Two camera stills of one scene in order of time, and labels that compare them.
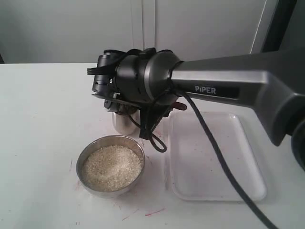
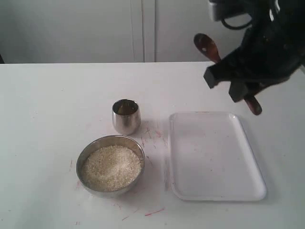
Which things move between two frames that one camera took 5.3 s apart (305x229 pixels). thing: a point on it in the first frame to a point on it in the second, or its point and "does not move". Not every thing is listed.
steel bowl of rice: (110, 166) does not move
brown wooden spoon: (179, 106) to (205, 44)
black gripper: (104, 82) to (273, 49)
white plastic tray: (195, 169) does not move
